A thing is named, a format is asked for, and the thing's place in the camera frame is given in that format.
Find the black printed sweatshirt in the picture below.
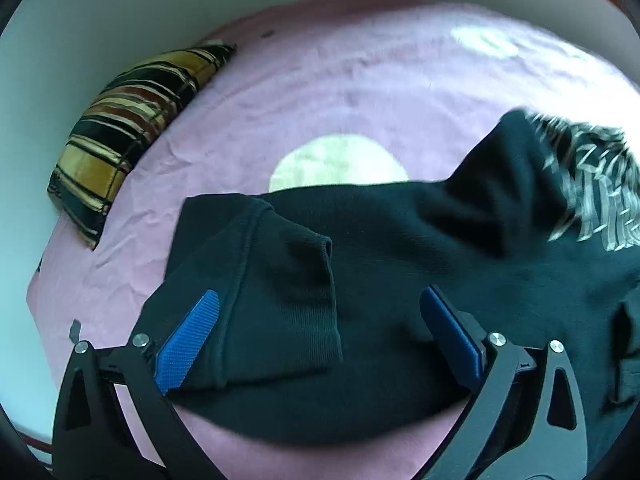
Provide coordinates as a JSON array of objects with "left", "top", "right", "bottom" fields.
[{"left": 134, "top": 110, "right": 639, "bottom": 463}]

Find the yellow black striped pillow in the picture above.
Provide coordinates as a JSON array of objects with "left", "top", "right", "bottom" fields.
[{"left": 47, "top": 41, "right": 236, "bottom": 248}]

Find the pink dotted bed sheet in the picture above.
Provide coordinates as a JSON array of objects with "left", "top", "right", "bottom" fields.
[{"left": 27, "top": 0, "right": 639, "bottom": 479}]

